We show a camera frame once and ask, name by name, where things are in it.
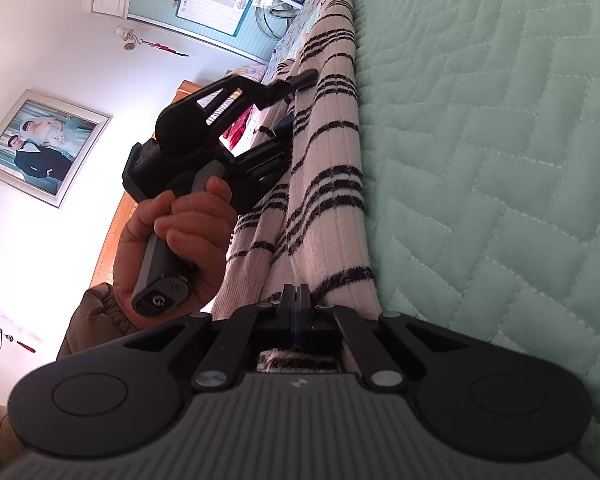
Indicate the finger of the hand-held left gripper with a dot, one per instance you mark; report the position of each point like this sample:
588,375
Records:
292,84
284,132

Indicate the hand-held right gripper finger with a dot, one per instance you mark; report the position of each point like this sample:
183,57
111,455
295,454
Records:
290,317
302,317

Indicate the person's left forearm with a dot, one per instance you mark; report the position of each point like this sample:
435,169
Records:
92,320

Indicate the person's left hand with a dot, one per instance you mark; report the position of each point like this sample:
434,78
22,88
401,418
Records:
195,230

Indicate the floral pillow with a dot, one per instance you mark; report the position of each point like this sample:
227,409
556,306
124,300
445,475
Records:
245,72

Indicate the standing fan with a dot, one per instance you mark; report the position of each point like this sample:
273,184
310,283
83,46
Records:
275,10

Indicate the red hanging ornament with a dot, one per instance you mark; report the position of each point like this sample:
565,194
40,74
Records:
26,346
167,49

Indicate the blue bordered poster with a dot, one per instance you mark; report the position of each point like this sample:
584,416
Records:
210,7

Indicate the blue sliding door wardrobe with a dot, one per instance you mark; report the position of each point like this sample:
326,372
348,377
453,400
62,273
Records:
150,5

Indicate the wooden headboard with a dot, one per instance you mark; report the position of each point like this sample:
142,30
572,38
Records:
110,240

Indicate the framed wedding photo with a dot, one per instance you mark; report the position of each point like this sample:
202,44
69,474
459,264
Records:
45,145

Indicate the quilted bee print bedspread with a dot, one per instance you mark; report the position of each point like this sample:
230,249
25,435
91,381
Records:
480,135

